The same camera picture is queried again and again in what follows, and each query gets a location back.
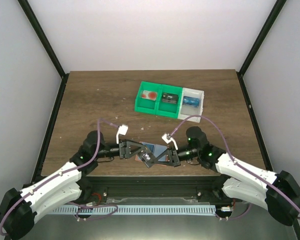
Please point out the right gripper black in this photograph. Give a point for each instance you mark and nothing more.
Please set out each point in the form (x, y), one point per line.
(174, 157)

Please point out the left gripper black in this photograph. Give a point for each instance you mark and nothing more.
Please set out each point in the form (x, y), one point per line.
(123, 149)

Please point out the black card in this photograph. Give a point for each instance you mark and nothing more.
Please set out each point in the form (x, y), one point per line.
(169, 98)
(147, 158)

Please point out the pink card holder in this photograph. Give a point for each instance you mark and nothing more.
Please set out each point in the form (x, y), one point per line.
(156, 149)

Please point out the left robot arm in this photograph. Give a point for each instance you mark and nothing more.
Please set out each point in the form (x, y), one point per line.
(21, 209)

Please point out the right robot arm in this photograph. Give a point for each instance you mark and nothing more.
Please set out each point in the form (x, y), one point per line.
(278, 193)

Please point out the red white card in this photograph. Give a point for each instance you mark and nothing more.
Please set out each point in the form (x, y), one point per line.
(149, 95)

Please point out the black card in bin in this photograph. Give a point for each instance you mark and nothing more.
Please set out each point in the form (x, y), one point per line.
(169, 98)

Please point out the blue card in bin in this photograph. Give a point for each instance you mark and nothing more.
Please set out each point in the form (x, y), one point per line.
(191, 101)

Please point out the left green bin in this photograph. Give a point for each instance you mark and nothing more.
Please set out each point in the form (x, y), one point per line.
(143, 105)

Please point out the green bin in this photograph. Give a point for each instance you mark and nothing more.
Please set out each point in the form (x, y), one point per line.
(167, 109)
(143, 105)

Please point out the middle green bin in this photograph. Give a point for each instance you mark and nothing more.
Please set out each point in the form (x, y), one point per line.
(167, 109)

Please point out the white bin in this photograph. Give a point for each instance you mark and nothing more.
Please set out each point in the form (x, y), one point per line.
(186, 111)

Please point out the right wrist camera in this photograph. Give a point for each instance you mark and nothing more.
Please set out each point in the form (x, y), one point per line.
(167, 138)

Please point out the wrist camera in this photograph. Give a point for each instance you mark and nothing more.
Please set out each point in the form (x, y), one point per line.
(121, 131)
(167, 138)

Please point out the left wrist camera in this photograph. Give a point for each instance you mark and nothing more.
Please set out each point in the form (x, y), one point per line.
(121, 131)

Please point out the light blue cable duct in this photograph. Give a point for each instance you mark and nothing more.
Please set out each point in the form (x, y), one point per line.
(142, 210)

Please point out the black aluminium frame rail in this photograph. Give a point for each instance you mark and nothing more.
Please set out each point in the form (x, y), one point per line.
(199, 188)

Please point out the left black frame post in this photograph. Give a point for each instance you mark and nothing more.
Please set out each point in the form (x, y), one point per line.
(33, 20)

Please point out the black frame post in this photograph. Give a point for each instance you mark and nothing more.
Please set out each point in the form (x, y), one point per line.
(33, 20)
(268, 24)

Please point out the right black frame post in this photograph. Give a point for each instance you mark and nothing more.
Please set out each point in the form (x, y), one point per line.
(268, 24)

